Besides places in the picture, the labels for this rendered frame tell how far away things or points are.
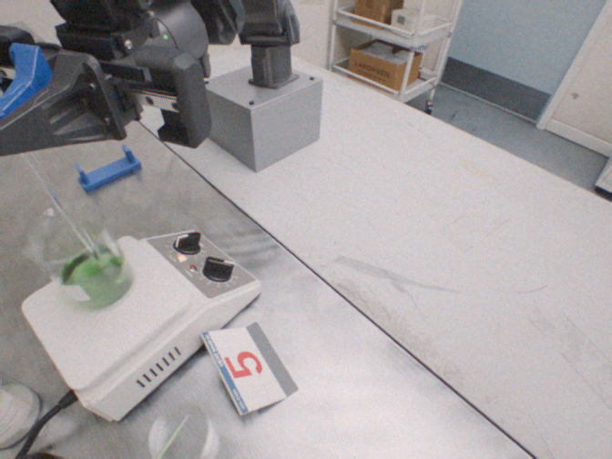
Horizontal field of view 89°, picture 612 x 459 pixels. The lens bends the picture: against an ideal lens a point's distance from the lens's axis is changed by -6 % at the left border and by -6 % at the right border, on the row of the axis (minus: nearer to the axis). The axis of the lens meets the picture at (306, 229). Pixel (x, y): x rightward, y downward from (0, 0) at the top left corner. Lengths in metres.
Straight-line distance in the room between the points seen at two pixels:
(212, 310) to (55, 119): 0.21
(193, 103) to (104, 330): 0.21
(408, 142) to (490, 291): 0.34
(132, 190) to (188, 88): 0.40
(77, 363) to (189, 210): 0.28
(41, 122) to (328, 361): 0.32
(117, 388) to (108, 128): 0.21
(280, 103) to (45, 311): 0.41
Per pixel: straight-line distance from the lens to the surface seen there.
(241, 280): 0.39
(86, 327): 0.35
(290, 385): 0.37
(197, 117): 0.23
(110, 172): 0.64
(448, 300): 0.46
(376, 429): 0.38
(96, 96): 0.26
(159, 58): 0.23
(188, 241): 0.41
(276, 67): 0.58
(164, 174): 0.62
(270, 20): 0.53
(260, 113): 0.53
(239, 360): 0.36
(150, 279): 0.35
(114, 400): 0.36
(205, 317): 0.35
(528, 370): 0.46
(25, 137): 0.26
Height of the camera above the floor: 1.26
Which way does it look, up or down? 48 degrees down
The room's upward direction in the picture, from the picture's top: 3 degrees clockwise
